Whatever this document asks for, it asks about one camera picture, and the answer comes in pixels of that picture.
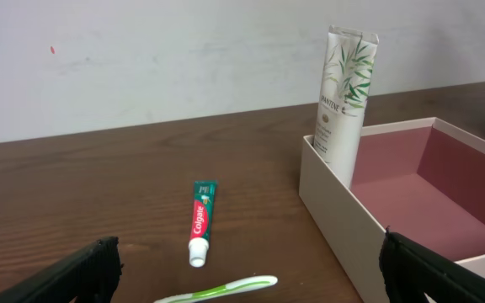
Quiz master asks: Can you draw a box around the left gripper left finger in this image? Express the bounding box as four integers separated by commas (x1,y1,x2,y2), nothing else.
0,237,123,303

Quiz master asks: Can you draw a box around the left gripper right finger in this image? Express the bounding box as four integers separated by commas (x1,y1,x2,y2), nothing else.
379,231,485,303

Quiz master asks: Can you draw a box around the white Pantene tube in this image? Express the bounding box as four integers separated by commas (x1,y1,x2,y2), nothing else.
313,25,379,188

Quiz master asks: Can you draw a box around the white box pink interior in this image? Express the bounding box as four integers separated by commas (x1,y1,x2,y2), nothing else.
299,118,485,302

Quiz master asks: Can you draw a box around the Colgate toothpaste tube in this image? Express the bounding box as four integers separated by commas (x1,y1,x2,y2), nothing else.
189,181,217,268

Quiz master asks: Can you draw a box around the green white toothbrush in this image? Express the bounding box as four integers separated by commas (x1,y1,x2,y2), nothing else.
154,275,278,303

